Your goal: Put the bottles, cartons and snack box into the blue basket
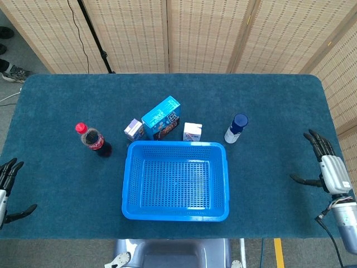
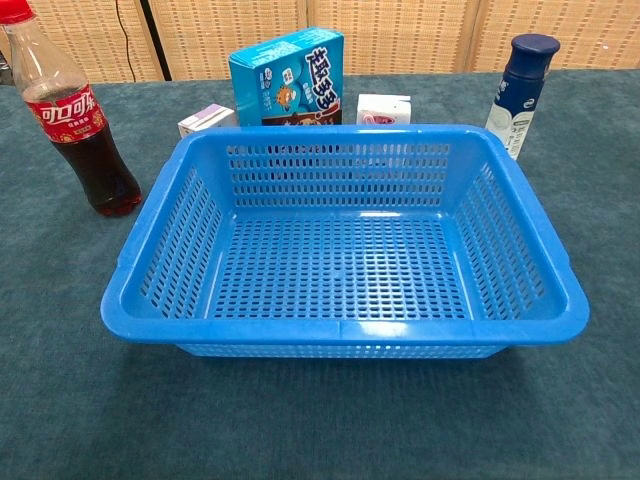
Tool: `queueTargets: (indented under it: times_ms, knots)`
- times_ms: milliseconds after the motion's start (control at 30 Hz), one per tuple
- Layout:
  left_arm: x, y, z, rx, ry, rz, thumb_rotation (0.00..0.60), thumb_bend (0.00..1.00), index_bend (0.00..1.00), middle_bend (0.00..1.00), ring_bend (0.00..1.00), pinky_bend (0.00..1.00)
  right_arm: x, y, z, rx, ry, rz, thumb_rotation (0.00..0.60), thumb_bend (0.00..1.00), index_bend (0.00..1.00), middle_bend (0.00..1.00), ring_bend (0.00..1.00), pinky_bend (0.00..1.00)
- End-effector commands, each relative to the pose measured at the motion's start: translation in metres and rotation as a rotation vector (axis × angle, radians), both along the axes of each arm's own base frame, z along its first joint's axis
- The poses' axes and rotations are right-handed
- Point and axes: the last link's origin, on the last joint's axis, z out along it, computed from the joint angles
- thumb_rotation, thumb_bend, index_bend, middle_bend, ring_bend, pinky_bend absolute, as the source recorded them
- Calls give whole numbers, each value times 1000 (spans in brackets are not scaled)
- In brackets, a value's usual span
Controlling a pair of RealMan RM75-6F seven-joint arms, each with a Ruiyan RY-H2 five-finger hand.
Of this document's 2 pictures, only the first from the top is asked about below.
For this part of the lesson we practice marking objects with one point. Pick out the black tripod pole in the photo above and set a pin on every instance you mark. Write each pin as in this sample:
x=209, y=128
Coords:
x=96, y=39

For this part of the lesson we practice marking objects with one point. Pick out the blue plastic perforated basket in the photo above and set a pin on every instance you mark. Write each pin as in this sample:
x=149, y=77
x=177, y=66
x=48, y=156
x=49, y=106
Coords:
x=173, y=215

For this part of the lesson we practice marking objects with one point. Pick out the small white carton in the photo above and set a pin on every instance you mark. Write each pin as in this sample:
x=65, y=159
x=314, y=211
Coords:
x=192, y=131

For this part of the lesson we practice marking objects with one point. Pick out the blue cookie box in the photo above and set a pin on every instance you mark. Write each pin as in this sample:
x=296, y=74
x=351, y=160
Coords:
x=159, y=117

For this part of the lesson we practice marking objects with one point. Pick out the grey sneaker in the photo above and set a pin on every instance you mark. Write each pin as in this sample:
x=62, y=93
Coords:
x=16, y=74

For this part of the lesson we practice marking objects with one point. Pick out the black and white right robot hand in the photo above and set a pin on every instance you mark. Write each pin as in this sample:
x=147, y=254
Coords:
x=333, y=171

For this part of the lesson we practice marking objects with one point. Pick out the white bottle blue cap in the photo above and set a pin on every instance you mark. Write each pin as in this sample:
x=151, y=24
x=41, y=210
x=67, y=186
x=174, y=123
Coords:
x=233, y=132

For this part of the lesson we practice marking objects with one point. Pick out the black shoe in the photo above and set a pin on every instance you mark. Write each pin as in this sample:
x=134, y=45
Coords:
x=2, y=49
x=6, y=32

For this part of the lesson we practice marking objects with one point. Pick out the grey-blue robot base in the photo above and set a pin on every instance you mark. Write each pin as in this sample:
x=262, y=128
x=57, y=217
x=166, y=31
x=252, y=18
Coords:
x=167, y=254

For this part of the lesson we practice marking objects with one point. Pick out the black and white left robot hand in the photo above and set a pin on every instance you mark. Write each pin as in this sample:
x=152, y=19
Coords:
x=3, y=201

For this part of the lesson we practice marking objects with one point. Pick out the cola bottle red cap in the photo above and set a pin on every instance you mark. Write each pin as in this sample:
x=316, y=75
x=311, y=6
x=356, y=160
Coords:
x=94, y=141

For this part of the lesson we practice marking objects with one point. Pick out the bamboo folding screen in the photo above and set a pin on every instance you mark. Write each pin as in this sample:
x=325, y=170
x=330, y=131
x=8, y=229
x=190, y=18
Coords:
x=134, y=33

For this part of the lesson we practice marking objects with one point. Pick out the small purple carton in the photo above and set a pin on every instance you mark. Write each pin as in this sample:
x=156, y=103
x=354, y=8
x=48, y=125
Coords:
x=134, y=129

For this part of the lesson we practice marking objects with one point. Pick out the teal table mat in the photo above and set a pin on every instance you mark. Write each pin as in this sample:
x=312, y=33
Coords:
x=265, y=181

